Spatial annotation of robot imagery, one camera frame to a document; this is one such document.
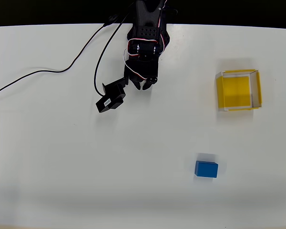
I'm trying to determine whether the blue cube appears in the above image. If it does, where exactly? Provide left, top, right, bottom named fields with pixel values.
left=194, top=160, right=219, bottom=179

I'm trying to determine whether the yellow open box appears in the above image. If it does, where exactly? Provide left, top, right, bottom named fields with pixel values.
left=215, top=69, right=263, bottom=112

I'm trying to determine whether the white red servo wire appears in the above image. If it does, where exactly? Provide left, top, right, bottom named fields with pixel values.
left=123, top=38, right=169, bottom=81

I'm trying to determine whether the black gripper-mounted camera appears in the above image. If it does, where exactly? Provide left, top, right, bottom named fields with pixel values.
left=95, top=77, right=130, bottom=114

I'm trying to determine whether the black camera cable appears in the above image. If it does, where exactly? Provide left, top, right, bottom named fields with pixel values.
left=93, top=1, right=135, bottom=96

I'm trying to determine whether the long black table cable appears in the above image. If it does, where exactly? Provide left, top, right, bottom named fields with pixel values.
left=0, top=14, right=120, bottom=99

